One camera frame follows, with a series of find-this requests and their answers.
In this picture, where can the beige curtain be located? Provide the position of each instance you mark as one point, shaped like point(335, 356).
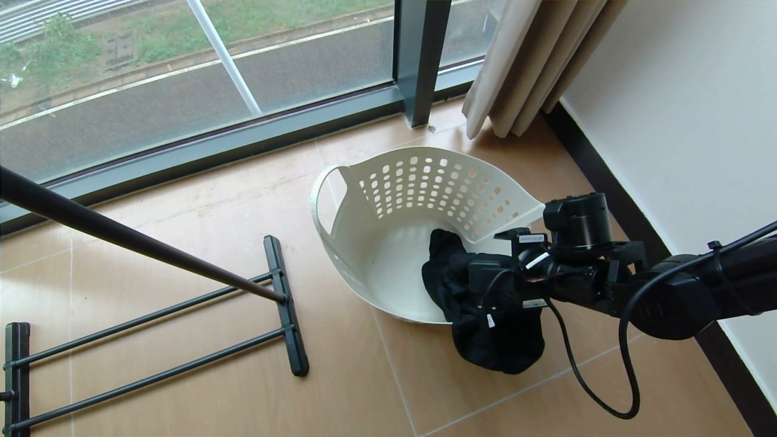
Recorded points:
point(528, 60)

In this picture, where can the black garment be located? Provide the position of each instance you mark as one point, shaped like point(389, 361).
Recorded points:
point(498, 346)

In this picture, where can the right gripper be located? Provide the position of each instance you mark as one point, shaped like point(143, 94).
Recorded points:
point(564, 288)

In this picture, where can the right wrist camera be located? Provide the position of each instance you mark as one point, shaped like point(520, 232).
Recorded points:
point(516, 240)

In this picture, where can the white laundry basket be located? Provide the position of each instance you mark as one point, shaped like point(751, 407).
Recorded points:
point(394, 273)

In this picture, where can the window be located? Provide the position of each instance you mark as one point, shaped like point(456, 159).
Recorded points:
point(419, 60)

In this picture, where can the black clothes rack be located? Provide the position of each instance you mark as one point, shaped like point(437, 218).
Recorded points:
point(121, 233)

